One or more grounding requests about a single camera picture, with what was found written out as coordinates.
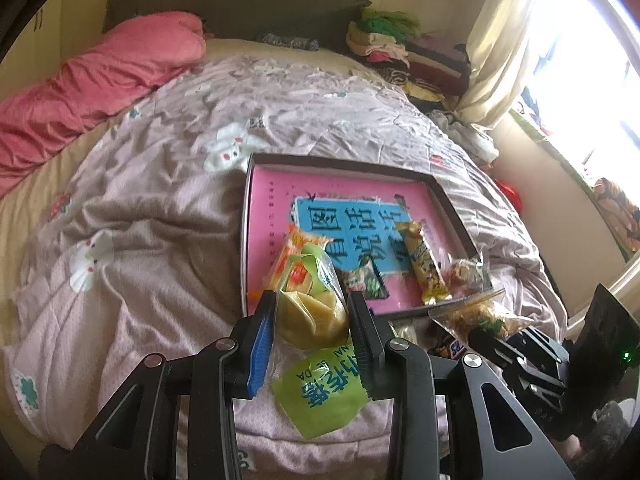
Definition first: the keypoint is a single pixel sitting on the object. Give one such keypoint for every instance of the brown chocolate bar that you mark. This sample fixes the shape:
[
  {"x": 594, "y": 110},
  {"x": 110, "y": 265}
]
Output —
[{"x": 437, "y": 340}]

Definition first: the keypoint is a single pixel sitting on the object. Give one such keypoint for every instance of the white cloth bundle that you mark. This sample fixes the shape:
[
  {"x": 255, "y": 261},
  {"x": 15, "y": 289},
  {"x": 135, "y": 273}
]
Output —
[{"x": 470, "y": 135}]

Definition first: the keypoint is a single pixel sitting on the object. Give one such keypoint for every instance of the green bag of yellow chips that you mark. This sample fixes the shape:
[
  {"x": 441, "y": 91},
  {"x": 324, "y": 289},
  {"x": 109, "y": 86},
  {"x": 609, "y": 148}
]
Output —
[{"x": 310, "y": 312}]

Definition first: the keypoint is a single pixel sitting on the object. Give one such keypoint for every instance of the yellow snack bar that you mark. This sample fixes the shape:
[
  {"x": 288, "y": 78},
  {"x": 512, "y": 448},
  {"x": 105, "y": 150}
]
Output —
[{"x": 422, "y": 265}]

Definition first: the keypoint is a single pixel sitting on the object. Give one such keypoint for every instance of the window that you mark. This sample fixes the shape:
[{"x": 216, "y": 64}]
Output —
[{"x": 590, "y": 60}]

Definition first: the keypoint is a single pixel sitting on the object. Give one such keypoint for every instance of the clothes heap on windowsill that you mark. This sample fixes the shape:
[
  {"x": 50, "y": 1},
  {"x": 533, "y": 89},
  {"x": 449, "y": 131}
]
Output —
[{"x": 537, "y": 110}]

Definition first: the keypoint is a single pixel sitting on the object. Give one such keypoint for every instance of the clear bag of green-wrapped snacks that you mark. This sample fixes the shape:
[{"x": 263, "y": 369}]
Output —
[{"x": 475, "y": 316}]

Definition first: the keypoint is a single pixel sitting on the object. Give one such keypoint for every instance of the cream curtain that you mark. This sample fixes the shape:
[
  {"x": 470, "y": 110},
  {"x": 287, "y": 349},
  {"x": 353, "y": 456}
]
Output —
[{"x": 505, "y": 45}]

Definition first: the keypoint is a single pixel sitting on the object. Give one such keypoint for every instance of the small green cartoon snack packet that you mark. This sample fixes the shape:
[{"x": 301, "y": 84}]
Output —
[{"x": 365, "y": 282}]

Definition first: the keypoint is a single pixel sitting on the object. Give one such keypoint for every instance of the orange cracker packet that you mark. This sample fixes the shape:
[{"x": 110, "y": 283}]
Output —
[{"x": 295, "y": 267}]

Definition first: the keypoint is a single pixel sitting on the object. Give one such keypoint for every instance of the clear bag of red candies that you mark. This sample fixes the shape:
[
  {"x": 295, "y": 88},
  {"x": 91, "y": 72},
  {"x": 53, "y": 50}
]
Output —
[{"x": 465, "y": 277}]

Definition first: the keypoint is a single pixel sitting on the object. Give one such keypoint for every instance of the dark floral cloth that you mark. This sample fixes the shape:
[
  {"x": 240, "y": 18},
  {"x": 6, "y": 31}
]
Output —
[{"x": 287, "y": 41}]

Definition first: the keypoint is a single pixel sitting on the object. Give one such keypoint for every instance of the pink book with blue title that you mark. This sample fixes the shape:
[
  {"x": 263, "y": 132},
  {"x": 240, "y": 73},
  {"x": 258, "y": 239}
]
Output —
[{"x": 270, "y": 210}]

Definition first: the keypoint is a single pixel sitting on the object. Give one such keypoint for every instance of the pile of folded clothes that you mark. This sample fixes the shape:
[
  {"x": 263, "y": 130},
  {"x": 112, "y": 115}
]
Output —
[{"x": 415, "y": 55}]

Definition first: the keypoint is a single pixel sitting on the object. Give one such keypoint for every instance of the pink quilt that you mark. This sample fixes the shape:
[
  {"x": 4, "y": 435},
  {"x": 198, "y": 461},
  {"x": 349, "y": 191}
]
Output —
[{"x": 90, "y": 85}]

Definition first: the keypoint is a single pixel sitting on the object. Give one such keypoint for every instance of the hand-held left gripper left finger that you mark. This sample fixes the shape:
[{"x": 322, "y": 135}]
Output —
[{"x": 260, "y": 355}]

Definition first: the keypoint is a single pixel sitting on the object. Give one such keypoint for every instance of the pale green snack packet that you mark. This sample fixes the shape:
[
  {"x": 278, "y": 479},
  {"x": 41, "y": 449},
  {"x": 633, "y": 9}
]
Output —
[{"x": 406, "y": 333}]

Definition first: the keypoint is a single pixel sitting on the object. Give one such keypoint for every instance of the grey bed headboard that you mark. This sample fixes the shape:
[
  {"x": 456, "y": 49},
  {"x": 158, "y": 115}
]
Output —
[{"x": 225, "y": 10}]

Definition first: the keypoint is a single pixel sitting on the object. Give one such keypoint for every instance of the grey shallow cardboard box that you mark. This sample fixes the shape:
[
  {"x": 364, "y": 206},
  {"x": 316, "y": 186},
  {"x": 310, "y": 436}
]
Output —
[{"x": 455, "y": 220}]

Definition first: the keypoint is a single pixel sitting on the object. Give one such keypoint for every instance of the lilac floral blanket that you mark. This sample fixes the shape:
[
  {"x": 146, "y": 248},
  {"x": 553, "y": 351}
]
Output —
[{"x": 160, "y": 240}]

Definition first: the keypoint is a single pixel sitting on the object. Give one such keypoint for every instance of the cream wardrobe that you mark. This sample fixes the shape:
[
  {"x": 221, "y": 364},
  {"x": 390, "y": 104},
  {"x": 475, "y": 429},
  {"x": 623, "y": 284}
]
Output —
[{"x": 37, "y": 25}]

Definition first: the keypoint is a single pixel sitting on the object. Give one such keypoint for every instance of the blue cookie packet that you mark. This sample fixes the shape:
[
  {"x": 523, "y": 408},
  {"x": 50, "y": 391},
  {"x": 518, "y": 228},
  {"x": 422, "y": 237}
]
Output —
[{"x": 456, "y": 349}]

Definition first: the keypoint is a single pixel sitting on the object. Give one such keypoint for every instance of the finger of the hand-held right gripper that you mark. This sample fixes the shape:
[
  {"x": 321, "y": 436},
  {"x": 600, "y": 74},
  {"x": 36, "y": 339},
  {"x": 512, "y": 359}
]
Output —
[
  {"x": 500, "y": 345},
  {"x": 530, "y": 380}
]

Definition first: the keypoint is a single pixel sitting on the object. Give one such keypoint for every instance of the red plastic bag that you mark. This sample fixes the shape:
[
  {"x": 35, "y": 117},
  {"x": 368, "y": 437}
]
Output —
[{"x": 513, "y": 196}]

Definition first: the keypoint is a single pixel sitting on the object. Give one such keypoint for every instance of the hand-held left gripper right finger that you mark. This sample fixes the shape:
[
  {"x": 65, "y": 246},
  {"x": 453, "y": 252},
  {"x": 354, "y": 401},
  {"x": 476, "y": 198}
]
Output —
[{"x": 362, "y": 347}]

